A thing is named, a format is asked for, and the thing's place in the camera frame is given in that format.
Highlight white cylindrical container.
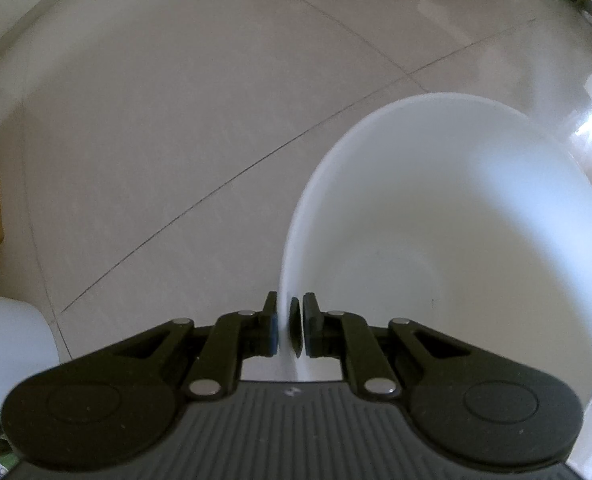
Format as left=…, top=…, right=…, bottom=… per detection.
left=0, top=297, right=60, bottom=409

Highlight white plastic waste bin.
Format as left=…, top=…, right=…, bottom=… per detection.
left=279, top=93, right=592, bottom=404

